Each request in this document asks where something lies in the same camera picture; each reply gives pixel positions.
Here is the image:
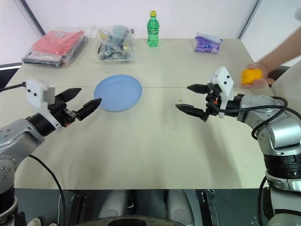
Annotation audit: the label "yellow round object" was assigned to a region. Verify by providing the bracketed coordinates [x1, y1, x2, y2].
[240, 68, 264, 85]

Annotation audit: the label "green plastic soda bottle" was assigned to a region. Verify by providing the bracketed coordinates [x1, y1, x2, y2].
[146, 10, 160, 48]

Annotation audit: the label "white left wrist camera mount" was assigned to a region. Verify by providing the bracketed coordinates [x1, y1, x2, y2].
[25, 78, 64, 132]

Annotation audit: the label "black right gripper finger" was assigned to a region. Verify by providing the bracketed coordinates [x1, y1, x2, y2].
[186, 84, 210, 94]
[175, 104, 208, 122]

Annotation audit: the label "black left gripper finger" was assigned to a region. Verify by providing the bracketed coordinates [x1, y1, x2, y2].
[76, 97, 103, 121]
[55, 88, 83, 103]

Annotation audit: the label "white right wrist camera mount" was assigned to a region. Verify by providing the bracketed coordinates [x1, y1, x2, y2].
[207, 66, 235, 119]

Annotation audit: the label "light blue plastic plate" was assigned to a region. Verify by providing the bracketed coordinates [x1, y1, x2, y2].
[94, 74, 143, 112]

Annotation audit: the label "bagged red and grey cloths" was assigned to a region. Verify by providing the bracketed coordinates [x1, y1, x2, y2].
[22, 30, 90, 69]

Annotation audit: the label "black furniture with white edge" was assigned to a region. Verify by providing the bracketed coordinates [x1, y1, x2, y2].
[0, 62, 22, 95]

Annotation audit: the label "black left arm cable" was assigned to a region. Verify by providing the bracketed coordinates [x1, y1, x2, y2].
[0, 81, 27, 93]

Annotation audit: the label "grey wall frame bar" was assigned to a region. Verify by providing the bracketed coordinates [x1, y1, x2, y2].
[237, 0, 262, 40]

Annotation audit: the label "person's bare hand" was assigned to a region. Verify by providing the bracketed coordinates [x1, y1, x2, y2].
[241, 62, 271, 90]

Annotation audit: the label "grey rounded robot leg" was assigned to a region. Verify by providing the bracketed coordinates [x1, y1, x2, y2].
[164, 189, 196, 226]
[98, 190, 133, 220]

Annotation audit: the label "purple tissue pack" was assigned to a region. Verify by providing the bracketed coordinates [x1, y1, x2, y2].
[193, 32, 224, 55]

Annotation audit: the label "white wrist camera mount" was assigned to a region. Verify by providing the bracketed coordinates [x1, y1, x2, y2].
[207, 66, 235, 119]
[25, 78, 64, 132]

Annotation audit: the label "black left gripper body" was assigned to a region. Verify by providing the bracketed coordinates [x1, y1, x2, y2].
[48, 95, 80, 128]

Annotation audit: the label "dark round base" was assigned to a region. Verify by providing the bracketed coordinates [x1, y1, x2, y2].
[77, 215, 190, 226]

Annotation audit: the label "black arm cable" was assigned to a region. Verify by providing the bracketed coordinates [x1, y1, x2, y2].
[0, 81, 27, 93]
[210, 96, 290, 140]

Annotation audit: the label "clear bag of mixed items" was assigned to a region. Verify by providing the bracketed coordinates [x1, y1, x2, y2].
[90, 24, 138, 63]

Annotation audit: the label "dark wall frame bar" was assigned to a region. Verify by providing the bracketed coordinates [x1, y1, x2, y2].
[19, 0, 46, 36]

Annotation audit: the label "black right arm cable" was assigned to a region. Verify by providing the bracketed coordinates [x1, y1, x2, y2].
[210, 96, 290, 140]

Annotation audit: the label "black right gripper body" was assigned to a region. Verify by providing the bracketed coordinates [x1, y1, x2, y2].
[204, 82, 223, 116]

